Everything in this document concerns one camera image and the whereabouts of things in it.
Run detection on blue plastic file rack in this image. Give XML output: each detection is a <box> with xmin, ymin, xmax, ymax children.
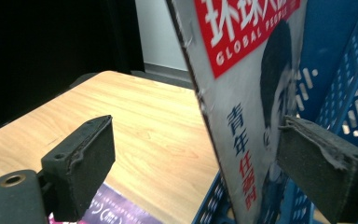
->
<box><xmin>192</xmin><ymin>0</ymin><xmax>358</xmax><ymax>224</ymax></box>

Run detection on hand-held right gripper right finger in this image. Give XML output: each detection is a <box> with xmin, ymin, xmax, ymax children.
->
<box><xmin>275</xmin><ymin>115</ymin><xmax>358</xmax><ymax>224</ymax></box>

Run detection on purple magazine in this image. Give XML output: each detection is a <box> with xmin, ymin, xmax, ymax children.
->
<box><xmin>48</xmin><ymin>182</ymin><xmax>166</xmax><ymax>224</ymax></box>

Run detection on black curtain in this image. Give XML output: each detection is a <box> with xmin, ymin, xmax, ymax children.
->
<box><xmin>0</xmin><ymin>0</ymin><xmax>145</xmax><ymax>134</ymax></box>

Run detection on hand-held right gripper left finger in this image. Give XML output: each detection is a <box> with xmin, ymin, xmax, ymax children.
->
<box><xmin>40</xmin><ymin>115</ymin><xmax>117</xmax><ymax>223</ymax></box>

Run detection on grey magazine with red label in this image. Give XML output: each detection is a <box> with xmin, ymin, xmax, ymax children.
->
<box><xmin>164</xmin><ymin>0</ymin><xmax>309</xmax><ymax>224</ymax></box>

